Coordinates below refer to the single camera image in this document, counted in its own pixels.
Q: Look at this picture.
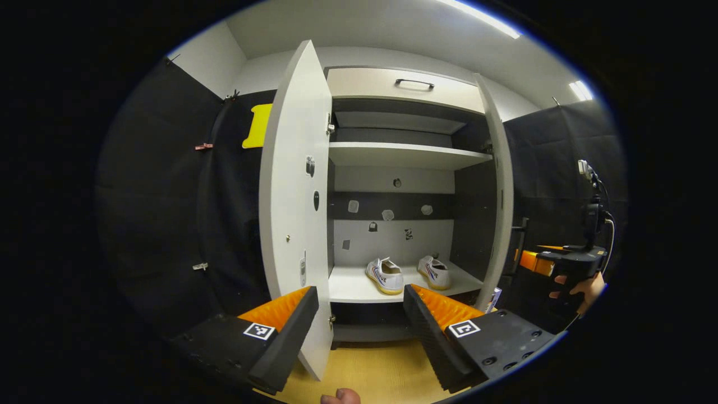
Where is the white shoe cabinet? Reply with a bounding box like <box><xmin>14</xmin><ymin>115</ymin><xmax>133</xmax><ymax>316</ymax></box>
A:
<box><xmin>324</xmin><ymin>66</ymin><xmax>503</xmax><ymax>344</ymax></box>

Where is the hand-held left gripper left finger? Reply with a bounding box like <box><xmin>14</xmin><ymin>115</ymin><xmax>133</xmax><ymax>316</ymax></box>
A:
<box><xmin>168</xmin><ymin>285</ymin><xmax>320</xmax><ymax>396</ymax></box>

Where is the white canvas shoe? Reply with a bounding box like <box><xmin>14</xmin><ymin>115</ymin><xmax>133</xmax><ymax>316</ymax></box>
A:
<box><xmin>417</xmin><ymin>255</ymin><xmax>451</xmax><ymax>291</ymax></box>
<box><xmin>366</xmin><ymin>257</ymin><xmax>404</xmax><ymax>296</ymax></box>

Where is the black door handle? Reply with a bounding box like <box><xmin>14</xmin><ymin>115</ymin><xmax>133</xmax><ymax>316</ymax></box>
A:
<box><xmin>512</xmin><ymin>217</ymin><xmax>530</xmax><ymax>277</ymax></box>

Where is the black backdrop cloth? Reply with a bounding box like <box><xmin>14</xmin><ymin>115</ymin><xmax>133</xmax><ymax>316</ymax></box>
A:
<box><xmin>94</xmin><ymin>56</ymin><xmax>277</xmax><ymax>337</ymax></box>
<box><xmin>502</xmin><ymin>100</ymin><xmax>628</xmax><ymax>337</ymax></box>

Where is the white shoe cabinet door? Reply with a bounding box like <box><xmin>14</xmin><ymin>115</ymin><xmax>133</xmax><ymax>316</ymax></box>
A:
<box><xmin>259</xmin><ymin>39</ymin><xmax>334</xmax><ymax>382</ymax></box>
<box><xmin>474</xmin><ymin>73</ymin><xmax>515</xmax><ymax>312</ymax></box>

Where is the long ceiling light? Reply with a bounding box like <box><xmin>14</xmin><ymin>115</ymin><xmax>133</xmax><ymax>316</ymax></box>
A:
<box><xmin>435</xmin><ymin>0</ymin><xmax>522</xmax><ymax>40</ymax></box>

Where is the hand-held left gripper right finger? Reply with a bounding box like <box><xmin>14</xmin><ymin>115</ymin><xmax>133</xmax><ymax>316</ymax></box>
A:
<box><xmin>403</xmin><ymin>283</ymin><xmax>556</xmax><ymax>393</ymax></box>

